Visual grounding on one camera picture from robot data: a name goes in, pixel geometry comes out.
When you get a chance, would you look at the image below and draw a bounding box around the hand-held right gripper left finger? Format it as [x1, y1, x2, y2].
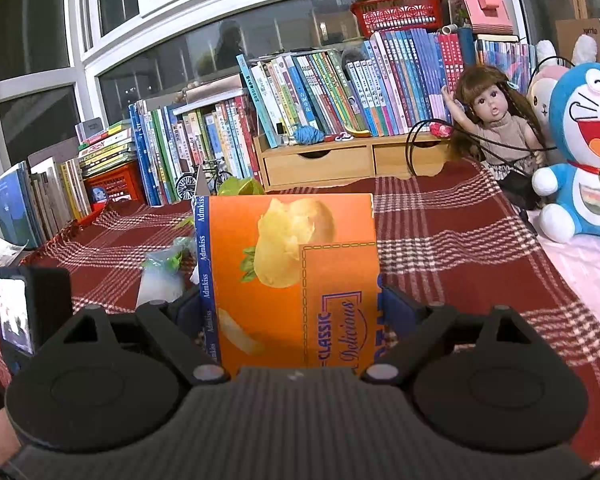
[55, 284, 231, 386]

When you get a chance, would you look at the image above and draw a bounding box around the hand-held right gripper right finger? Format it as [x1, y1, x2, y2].
[360, 284, 546, 386]

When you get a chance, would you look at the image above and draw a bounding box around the clear plastic bag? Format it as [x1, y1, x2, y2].
[136, 237, 198, 308]

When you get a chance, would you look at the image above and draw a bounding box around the orange snack box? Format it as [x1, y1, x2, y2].
[192, 192, 383, 378]

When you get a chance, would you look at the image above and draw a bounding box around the newspaper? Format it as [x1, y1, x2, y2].
[0, 237, 28, 288]

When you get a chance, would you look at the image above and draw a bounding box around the red plaid blanket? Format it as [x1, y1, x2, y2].
[0, 157, 600, 466]

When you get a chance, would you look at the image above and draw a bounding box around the miniature black bicycle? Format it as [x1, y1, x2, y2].
[175, 159, 235, 202]

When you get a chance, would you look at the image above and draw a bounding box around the green plastic wrapper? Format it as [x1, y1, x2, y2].
[217, 176, 267, 197]

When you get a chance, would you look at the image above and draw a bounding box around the red plastic crate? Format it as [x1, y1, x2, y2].
[84, 162, 147, 211]

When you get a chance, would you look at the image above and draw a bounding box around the row of colourful books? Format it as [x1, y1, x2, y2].
[129, 95, 261, 207]
[236, 27, 476, 148]

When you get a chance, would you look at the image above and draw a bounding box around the stack of flat books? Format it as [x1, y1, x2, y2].
[76, 119, 137, 177]

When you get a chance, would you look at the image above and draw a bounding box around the wooden drawer organizer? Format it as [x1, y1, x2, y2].
[254, 132, 453, 192]

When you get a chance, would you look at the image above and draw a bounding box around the small grey box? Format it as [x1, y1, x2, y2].
[75, 116, 106, 143]

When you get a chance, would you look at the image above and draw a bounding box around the blue yarn ball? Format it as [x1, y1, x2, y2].
[292, 125, 327, 146]

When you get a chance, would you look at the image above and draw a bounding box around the brown-haired doll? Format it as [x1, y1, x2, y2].
[440, 65, 548, 211]

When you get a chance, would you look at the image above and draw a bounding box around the grey cardboard box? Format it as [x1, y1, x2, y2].
[172, 74, 246, 116]

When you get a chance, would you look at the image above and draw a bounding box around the pink rabbit plush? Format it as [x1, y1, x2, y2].
[525, 35, 598, 151]

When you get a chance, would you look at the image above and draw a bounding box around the blue cat plush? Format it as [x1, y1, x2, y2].
[532, 62, 600, 246]

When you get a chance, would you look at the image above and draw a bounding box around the row of thin books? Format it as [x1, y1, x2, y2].
[475, 34, 538, 83]

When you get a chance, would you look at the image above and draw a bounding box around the red plastic basket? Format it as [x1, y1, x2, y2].
[350, 0, 443, 38]

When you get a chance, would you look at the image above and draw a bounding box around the small wooden easel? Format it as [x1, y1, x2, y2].
[555, 0, 600, 66]

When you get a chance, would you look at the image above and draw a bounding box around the black cable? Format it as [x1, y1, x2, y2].
[405, 55, 576, 181]

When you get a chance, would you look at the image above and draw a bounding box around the white window frame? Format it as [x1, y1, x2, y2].
[0, 0, 600, 171]

